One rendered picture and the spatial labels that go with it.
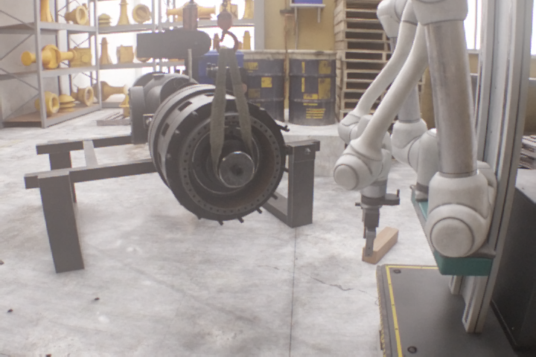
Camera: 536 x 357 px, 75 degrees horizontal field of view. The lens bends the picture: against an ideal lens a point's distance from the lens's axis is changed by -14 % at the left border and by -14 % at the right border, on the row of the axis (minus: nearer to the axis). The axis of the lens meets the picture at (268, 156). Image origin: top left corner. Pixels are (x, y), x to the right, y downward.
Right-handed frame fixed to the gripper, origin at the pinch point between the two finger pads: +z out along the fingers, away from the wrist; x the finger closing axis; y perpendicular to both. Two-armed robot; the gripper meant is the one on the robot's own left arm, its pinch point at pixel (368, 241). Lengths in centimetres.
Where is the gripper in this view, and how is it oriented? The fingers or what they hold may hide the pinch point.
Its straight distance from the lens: 139.4
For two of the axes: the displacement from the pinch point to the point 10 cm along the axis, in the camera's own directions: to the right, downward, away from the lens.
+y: -9.8, -0.5, 1.8
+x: -1.8, 2.5, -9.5
